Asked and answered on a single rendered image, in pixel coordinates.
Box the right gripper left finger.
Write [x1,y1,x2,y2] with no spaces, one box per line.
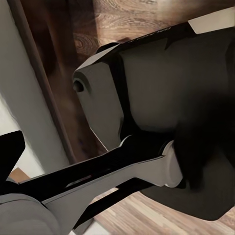
[0,130,25,189]

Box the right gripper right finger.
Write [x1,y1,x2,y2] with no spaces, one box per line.
[219,130,235,169]

